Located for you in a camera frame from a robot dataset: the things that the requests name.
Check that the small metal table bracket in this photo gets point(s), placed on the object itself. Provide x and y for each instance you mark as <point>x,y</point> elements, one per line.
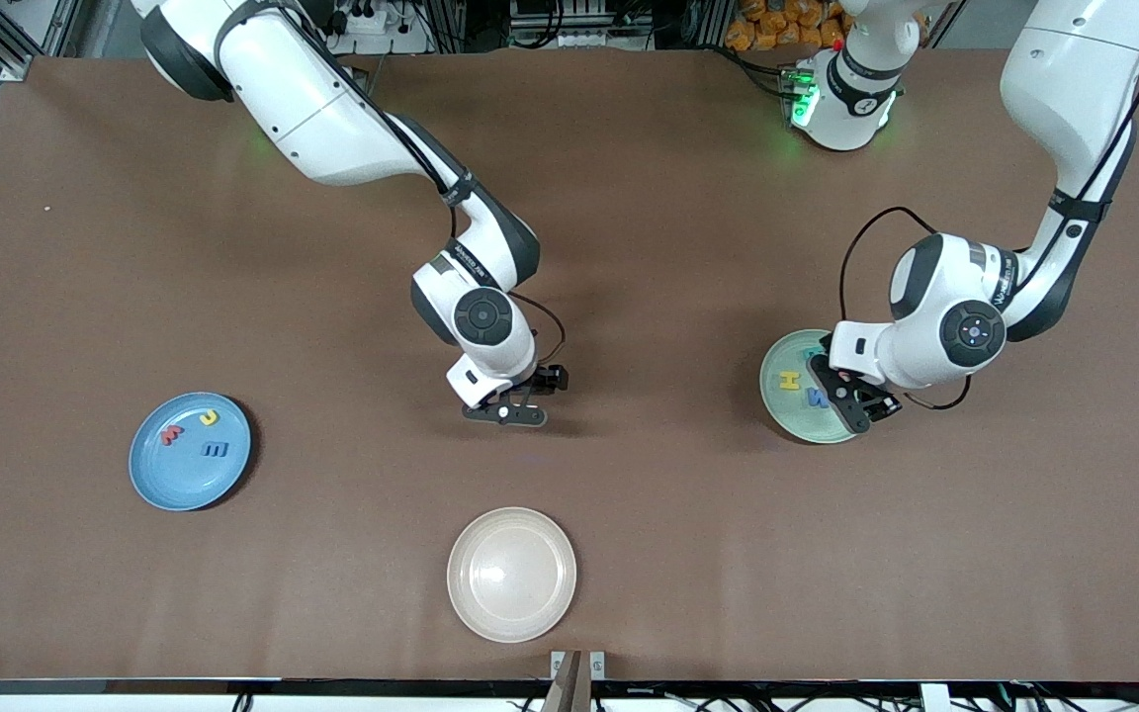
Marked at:
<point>577,665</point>

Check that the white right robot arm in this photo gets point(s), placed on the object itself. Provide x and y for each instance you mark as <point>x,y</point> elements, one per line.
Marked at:
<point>332,109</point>

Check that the brown wooden strip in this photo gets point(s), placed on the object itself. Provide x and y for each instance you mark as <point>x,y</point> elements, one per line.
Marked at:
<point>569,694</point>

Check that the beige plate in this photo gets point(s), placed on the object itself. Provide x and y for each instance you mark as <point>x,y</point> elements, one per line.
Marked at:
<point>512,576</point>

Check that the white power strip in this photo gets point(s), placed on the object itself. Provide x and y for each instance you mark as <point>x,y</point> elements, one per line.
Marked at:
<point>362,20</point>
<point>579,40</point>

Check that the light green plate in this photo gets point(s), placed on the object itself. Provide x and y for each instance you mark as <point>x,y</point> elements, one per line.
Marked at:
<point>789,410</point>

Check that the blue plate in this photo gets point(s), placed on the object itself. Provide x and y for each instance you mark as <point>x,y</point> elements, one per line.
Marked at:
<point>189,475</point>

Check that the aluminium frame profile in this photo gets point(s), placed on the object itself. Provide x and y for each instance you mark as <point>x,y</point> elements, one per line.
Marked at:
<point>11,54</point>

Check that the blue foam letter M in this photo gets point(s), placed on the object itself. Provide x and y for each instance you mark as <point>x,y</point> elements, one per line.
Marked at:
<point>216,450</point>
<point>813,399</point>

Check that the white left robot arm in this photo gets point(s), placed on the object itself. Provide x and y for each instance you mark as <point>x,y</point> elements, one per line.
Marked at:
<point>1074,89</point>

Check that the red foam letter w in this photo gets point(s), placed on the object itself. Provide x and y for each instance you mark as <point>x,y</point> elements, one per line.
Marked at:
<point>171,434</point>

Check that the bag of orange fruit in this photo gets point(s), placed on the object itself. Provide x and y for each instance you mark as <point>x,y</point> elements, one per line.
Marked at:
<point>782,25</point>

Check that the yellow foam letter H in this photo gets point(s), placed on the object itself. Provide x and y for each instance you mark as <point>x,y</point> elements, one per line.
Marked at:
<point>788,380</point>

